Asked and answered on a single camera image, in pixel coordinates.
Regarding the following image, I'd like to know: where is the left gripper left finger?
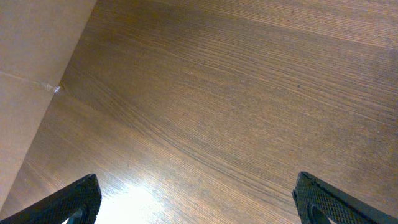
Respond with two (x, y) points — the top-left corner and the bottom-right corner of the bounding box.
(1, 174), (101, 224)

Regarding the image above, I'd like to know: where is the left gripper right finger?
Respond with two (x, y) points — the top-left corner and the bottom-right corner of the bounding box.
(292, 172), (397, 224)

